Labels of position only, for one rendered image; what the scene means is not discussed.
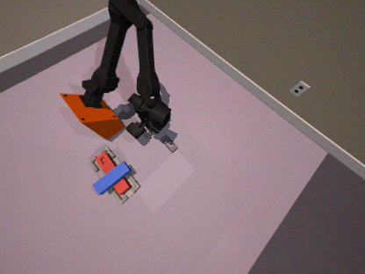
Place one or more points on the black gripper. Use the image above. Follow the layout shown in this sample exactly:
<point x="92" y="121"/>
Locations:
<point x="137" y="129"/>

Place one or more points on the blue block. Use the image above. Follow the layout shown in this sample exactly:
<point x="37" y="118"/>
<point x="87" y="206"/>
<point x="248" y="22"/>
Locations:
<point x="111" y="178"/>

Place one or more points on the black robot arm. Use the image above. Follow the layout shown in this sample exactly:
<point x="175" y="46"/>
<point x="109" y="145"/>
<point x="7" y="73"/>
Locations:
<point x="124" y="14"/>

